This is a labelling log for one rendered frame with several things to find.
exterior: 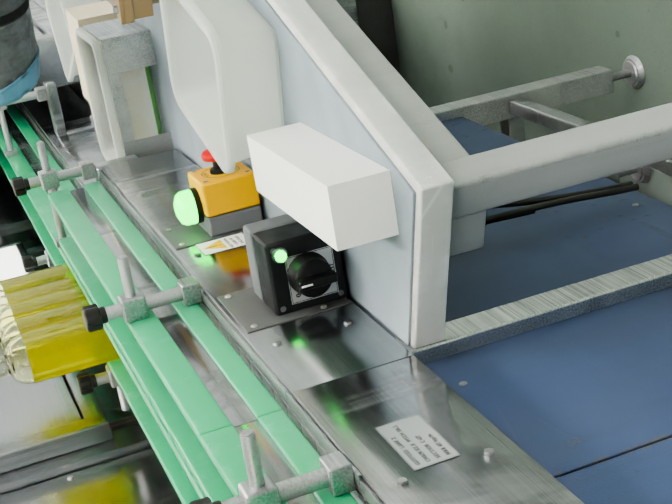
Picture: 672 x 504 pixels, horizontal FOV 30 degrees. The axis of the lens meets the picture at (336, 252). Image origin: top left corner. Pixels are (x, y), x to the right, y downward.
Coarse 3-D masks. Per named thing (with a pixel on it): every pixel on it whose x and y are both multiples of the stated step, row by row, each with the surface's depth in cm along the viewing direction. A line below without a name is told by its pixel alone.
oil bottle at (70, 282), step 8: (56, 280) 186; (64, 280) 185; (72, 280) 185; (32, 288) 184; (40, 288) 184; (48, 288) 183; (56, 288) 182; (64, 288) 182; (0, 296) 183; (8, 296) 182; (16, 296) 182; (24, 296) 181; (32, 296) 181; (0, 304) 180; (8, 304) 180
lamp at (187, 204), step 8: (184, 192) 154; (192, 192) 154; (176, 200) 154; (184, 200) 153; (192, 200) 153; (200, 200) 154; (176, 208) 154; (184, 208) 153; (192, 208) 153; (200, 208) 154; (184, 216) 154; (192, 216) 154; (200, 216) 154; (184, 224) 155
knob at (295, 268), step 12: (312, 252) 127; (300, 264) 126; (312, 264) 125; (324, 264) 126; (288, 276) 127; (300, 276) 125; (312, 276) 125; (324, 276) 125; (336, 276) 125; (300, 288) 124; (312, 288) 125; (324, 288) 127
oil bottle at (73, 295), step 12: (72, 288) 181; (36, 300) 178; (48, 300) 178; (60, 300) 177; (72, 300) 177; (0, 312) 177; (12, 312) 175; (24, 312) 175; (36, 312) 175; (0, 324) 174
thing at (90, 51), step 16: (80, 32) 200; (80, 48) 206; (96, 48) 192; (96, 64) 193; (96, 80) 209; (96, 96) 210; (96, 112) 210; (112, 112) 195; (96, 128) 212; (112, 128) 196; (112, 144) 212
